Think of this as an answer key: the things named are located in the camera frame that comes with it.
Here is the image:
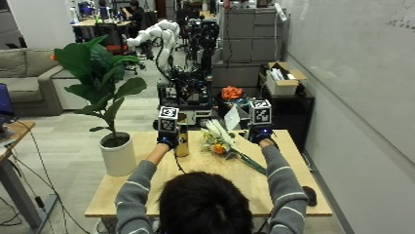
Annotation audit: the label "person's left hand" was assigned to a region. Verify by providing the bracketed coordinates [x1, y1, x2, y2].
[156, 131, 181, 150]

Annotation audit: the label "person's right hand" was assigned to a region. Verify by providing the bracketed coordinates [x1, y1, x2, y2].
[248, 125, 276, 145]

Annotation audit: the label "golden cylindrical vase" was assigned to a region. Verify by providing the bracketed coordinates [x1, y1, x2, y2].
[175, 112, 191, 158]

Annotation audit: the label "right marker cube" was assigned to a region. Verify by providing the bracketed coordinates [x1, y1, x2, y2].
[248, 98, 275, 126]

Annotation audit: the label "marker cube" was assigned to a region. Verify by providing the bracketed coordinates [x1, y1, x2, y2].
[248, 98, 275, 126]
[158, 105, 181, 135]

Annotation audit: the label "left marker cube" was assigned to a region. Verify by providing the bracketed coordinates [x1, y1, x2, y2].
[158, 105, 181, 135]

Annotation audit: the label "white paper sheet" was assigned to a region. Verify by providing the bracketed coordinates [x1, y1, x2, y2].
[224, 104, 241, 132]

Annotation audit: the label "flower bouquet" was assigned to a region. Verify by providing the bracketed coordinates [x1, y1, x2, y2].
[200, 118, 268, 176]

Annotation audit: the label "black cabinet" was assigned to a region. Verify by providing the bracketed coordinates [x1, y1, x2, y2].
[259, 72, 317, 154]

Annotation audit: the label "white plant pot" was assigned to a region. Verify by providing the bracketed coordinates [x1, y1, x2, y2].
[99, 131, 138, 177]

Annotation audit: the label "black equipment cart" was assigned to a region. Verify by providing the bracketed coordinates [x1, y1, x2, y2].
[156, 19, 221, 126]

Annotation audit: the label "cardboard box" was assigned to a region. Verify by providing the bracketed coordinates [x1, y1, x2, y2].
[264, 61, 309, 98]

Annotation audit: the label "the person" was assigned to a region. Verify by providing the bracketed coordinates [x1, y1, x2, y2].
[115, 137, 310, 234]

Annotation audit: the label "black mouse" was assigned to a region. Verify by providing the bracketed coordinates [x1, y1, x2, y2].
[301, 185, 320, 208]

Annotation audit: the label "green leafy plant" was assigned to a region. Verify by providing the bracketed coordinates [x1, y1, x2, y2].
[50, 34, 148, 137]

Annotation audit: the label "grey filing cabinets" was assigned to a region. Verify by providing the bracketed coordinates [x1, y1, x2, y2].
[212, 8, 287, 89]

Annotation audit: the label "grey sofa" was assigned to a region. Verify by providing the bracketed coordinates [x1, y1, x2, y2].
[0, 48, 90, 117]

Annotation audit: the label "wooden side desk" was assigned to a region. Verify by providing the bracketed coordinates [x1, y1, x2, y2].
[0, 120, 60, 230]

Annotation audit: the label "wooden office desk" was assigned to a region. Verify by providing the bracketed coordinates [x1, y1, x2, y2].
[71, 18, 132, 45]

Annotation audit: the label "blue laptop screen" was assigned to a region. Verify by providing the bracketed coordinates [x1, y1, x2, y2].
[0, 83, 17, 118]

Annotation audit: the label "black glove cable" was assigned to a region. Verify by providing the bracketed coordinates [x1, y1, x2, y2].
[173, 147, 187, 175]

